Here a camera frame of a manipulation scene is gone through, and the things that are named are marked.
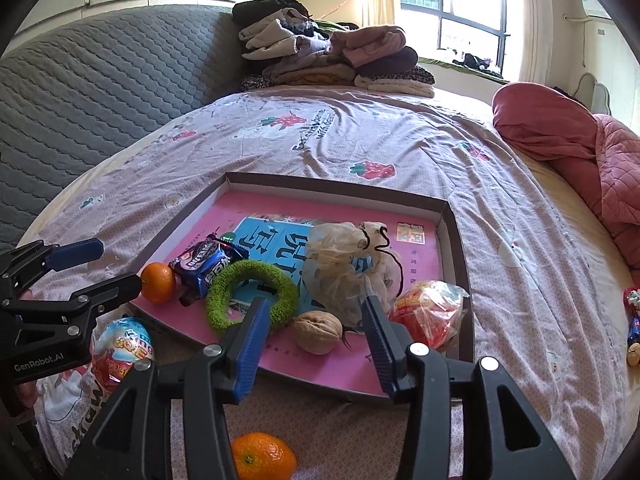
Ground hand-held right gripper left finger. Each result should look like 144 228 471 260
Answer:
65 297 272 480

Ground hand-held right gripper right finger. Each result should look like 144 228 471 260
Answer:
361 295 576 480

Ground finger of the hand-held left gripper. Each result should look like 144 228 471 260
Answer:
0 238 105 291
0 272 143 336

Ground red snack packet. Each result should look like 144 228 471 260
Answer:
91 316 155 393
389 280 471 351

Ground orange mandarin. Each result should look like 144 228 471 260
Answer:
140 262 177 306
230 432 297 480

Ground green fuzzy ring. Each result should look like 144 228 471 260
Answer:
205 259 300 336

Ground brown shallow cardboard tray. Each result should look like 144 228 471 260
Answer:
127 171 475 403

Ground blue cookie packet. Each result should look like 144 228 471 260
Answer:
168 237 250 306

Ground grey quilted headboard cover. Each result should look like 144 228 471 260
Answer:
0 4 251 256

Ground beige bed sheet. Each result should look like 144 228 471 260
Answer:
430 85 640 361

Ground small colourful wrapped item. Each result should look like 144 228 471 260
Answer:
622 287 640 346

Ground pink quilted quilt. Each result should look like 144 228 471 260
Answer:
491 82 640 281

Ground green windowsill cushion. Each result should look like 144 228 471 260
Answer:
417 57 511 83

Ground pile of folded clothes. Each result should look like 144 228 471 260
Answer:
231 0 436 98

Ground dark clothes on windowsill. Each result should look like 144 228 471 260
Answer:
452 52 503 73

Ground white ornate chair back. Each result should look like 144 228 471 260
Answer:
572 72 612 116

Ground white air conditioner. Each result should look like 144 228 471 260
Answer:
580 0 613 22

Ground beige mesh drawstring bag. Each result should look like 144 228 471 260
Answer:
304 221 403 328

